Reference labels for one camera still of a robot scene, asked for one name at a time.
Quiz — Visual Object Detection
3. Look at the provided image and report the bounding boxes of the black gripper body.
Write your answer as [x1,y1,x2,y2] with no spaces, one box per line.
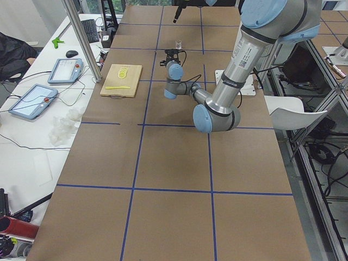
[165,55,180,65]

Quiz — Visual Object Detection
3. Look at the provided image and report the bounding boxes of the small clear glass cup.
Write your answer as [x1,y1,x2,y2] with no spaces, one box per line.
[175,40,182,50]

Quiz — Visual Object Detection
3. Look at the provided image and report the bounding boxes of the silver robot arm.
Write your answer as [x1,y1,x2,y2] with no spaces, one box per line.
[172,0,241,23]
[160,0,322,133]

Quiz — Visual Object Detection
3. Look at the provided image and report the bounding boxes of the wooden cutting board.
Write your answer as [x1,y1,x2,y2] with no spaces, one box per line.
[100,64,142,98]

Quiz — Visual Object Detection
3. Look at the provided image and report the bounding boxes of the yellow lemon slices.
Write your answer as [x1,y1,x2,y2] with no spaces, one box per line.
[117,67,128,79]

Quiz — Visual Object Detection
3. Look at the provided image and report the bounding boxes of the yellow plastic knife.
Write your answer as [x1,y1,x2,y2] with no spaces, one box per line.
[105,85,131,90]

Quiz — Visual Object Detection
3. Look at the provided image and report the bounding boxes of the black keyboard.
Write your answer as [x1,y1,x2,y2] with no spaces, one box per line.
[81,19,99,43]

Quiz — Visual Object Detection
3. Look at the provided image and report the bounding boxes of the black computer mouse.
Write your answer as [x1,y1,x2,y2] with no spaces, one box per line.
[65,50,78,58]

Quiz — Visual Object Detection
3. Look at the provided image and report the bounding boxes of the upper blue teach pendant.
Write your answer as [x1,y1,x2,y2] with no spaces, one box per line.
[47,58,83,84]

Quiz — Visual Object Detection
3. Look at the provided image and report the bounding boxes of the blue teach pendant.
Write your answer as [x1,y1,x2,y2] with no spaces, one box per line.
[47,58,83,84]
[9,84,58,120]

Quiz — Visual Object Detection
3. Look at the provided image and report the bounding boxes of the green plastic clamp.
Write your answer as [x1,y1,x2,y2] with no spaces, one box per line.
[52,37,65,49]

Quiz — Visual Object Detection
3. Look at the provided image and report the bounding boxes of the white plastic chair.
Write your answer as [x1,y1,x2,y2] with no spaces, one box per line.
[264,96,327,131]

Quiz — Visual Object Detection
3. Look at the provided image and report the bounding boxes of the crumpled white plastic wrap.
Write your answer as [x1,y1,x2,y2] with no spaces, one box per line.
[48,107,86,147]

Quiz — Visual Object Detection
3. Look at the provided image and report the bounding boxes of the lower blue teach pendant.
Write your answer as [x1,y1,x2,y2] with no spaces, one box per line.
[9,84,58,120]

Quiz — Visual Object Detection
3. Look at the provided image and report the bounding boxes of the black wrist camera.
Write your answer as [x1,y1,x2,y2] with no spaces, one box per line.
[165,49,183,57]

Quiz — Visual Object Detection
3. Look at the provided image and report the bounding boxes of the aluminium frame post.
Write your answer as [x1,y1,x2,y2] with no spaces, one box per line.
[61,0,102,83]

